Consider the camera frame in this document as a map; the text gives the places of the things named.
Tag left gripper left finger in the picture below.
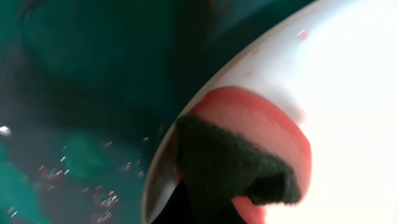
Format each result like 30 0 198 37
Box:
151 182 194 224

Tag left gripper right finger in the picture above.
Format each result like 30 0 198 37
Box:
217 202 246 224

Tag light blue plate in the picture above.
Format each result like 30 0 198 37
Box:
141 0 398 224

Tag teal plastic tray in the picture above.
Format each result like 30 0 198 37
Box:
1 0 308 223

